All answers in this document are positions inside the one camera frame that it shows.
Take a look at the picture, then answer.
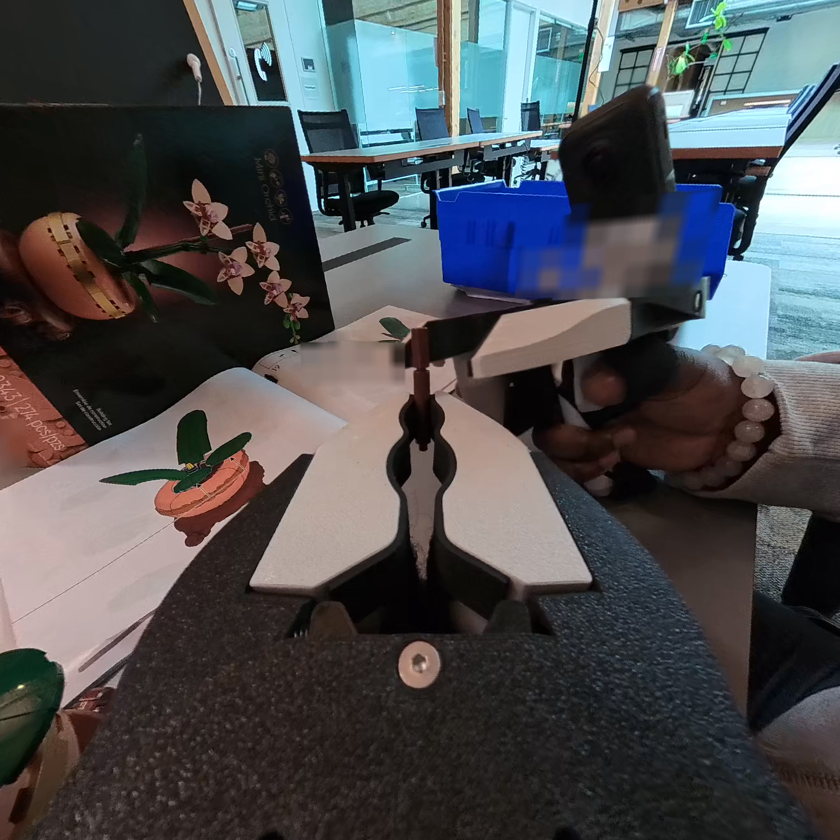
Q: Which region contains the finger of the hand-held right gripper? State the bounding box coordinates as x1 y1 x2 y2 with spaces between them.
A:
420 297 635 382
455 371 526 431

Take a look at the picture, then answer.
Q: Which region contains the open instruction booklet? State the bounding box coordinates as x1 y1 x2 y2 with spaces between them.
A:
0 314 460 710

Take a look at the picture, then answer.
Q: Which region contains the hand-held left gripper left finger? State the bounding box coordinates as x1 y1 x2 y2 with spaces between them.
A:
249 394 403 597

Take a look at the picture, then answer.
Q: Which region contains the toy brick flower pot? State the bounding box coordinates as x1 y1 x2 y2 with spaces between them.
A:
0 648 116 840

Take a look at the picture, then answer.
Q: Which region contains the black wall panel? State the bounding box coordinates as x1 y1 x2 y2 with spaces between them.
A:
0 0 227 109

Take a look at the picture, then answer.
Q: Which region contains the dark orchid toy set box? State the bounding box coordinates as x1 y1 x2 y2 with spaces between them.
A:
0 104 336 470

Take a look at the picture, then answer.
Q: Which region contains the black office chair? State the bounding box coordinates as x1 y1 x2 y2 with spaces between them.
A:
297 108 400 232

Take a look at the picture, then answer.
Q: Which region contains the person's right hand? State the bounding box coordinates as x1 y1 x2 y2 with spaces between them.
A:
533 346 748 487

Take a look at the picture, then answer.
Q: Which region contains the white bead bracelet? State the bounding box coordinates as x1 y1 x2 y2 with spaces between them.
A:
676 343 778 492

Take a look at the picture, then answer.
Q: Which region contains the brown toy stem rod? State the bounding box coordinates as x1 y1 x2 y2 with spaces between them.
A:
413 367 434 454

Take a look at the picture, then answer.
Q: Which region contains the wooden top office desk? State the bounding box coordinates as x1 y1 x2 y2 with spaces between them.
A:
301 130 544 231

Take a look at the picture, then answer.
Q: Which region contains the blue plastic bin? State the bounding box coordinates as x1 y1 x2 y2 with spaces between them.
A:
436 180 736 299

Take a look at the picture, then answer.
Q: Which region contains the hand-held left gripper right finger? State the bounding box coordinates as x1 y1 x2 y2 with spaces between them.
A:
433 392 593 598

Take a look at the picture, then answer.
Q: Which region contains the green hanging plant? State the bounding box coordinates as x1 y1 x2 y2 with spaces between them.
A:
669 0 732 76

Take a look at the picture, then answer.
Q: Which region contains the grey desk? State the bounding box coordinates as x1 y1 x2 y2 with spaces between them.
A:
0 223 774 716

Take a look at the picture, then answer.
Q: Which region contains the dark computer monitor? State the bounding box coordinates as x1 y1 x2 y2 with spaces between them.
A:
784 82 840 152

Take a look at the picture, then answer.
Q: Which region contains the white paper sheet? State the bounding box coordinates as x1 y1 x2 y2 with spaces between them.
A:
449 282 532 304

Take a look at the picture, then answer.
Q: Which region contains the person's dark trouser leg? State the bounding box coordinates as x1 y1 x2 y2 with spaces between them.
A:
748 512 840 732

